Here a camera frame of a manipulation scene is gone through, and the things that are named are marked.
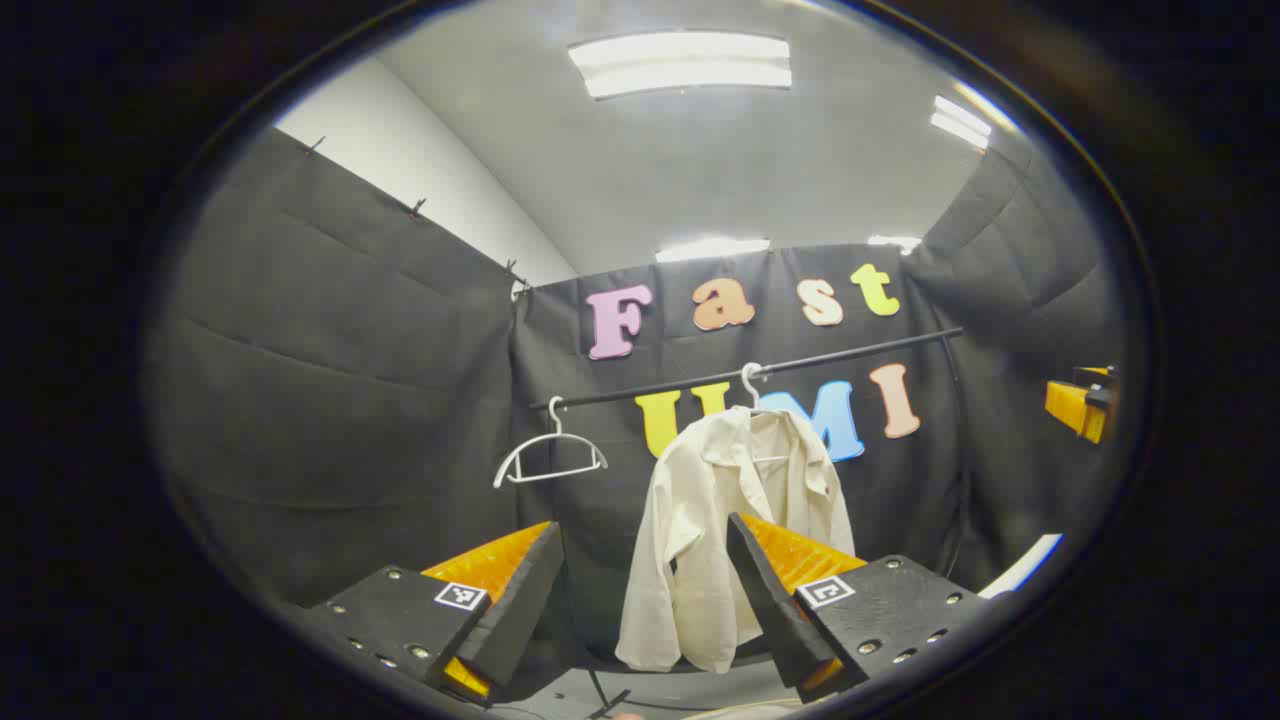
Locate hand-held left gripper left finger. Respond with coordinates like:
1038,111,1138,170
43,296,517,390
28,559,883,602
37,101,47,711
298,520,566,707

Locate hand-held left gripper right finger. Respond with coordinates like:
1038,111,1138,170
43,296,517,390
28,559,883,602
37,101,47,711
726,511,993,705

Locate cream button shirt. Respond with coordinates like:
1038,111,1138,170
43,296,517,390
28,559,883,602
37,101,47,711
615,405,858,674

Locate white plastic clothes hanger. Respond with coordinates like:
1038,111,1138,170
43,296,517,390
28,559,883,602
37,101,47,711
493,396,609,489
739,362,793,466

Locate black backdrop cloth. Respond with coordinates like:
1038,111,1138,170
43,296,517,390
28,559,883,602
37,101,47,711
150,125,1126,701

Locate small ceiling light panel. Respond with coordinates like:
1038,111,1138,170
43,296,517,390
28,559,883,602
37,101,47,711
930,95,993,151

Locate distant ceiling light panel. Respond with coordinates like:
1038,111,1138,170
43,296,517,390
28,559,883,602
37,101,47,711
655,237,772,264

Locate large ceiling light panel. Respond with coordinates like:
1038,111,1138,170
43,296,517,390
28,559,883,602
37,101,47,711
568,32,793,101

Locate black clothes rail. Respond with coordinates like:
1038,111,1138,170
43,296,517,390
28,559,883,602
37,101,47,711
528,327,976,581

